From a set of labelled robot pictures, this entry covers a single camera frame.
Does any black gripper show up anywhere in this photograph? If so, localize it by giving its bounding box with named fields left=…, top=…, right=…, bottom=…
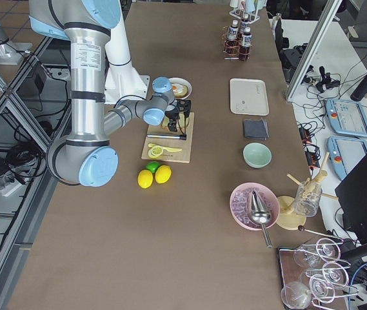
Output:
left=161, top=99, right=192, bottom=131

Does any white round plate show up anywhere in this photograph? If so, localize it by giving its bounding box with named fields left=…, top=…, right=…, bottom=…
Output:
left=168, top=77, right=192, bottom=99

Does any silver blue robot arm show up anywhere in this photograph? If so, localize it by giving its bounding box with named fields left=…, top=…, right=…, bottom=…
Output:
left=29, top=1, right=175, bottom=187

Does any cream serving tray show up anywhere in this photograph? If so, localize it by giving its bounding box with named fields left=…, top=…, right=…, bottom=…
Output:
left=230, top=78, right=269, bottom=116

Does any bamboo cutting board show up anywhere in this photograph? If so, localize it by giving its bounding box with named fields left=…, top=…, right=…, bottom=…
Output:
left=141, top=112, right=195, bottom=163

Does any yellow plastic knife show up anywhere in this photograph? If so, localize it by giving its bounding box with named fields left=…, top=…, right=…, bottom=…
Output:
left=148, top=143, right=182, bottom=152

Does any lemon half slice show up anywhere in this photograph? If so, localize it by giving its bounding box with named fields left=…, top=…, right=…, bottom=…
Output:
left=148, top=145, right=163, bottom=159

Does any fried egg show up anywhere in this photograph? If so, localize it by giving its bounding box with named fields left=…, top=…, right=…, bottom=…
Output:
left=172, top=83, right=188, bottom=98

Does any green lime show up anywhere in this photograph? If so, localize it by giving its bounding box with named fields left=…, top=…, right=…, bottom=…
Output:
left=145, top=161, right=161, bottom=174

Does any yellow lemon far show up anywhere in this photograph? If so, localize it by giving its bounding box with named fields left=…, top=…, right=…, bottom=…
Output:
left=137, top=169, right=154, bottom=189

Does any grey folded cloth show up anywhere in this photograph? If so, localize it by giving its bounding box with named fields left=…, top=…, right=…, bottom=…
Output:
left=243, top=119, right=269, bottom=140

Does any green ceramic bowl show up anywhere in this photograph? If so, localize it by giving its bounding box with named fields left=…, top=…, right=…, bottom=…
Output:
left=243, top=143, right=272, bottom=169

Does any tea bottle white cap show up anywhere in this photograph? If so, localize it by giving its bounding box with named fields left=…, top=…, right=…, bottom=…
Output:
left=226, top=19, right=239, bottom=53

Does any pink bowl with ice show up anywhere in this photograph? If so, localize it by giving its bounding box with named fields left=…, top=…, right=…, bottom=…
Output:
left=230, top=182, right=280, bottom=231

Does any steel ice scoop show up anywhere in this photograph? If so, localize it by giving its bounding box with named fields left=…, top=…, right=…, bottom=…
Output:
left=250, top=190, right=272, bottom=248

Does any white mug rack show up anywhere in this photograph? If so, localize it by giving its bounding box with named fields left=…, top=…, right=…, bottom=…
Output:
left=229, top=0, right=260, bottom=24

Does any wooden cup stand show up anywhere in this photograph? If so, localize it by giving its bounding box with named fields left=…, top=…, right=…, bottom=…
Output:
left=276, top=152, right=338, bottom=231

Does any glass mug on stand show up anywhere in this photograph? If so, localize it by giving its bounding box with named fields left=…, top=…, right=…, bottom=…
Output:
left=292, top=180, right=322, bottom=217

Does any blue teach pendant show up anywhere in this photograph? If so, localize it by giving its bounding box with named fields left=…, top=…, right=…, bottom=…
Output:
left=327, top=136, right=367, bottom=180
left=325, top=99, right=367, bottom=138

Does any wine glass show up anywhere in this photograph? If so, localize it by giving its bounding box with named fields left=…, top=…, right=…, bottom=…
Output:
left=293, top=245, right=320, bottom=268

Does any copper wire bottle rack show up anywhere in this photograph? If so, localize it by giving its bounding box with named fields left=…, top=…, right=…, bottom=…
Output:
left=224, top=26, right=252, bottom=61

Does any aluminium frame post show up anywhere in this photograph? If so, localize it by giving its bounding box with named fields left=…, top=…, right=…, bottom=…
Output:
left=285, top=0, right=341, bottom=102

